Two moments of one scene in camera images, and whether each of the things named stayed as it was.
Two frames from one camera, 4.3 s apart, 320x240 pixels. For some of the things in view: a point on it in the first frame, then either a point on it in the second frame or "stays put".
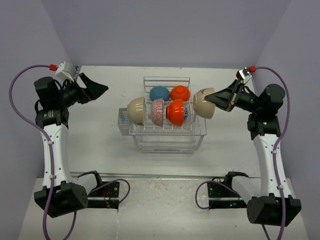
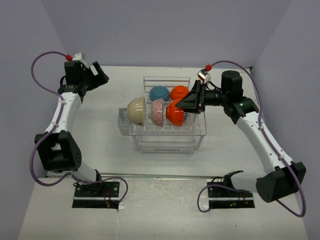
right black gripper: [226, 99] -> [192, 102]
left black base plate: [106, 197] stays put
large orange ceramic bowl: [175, 112] stays put
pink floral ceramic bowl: [157, 112] stays put
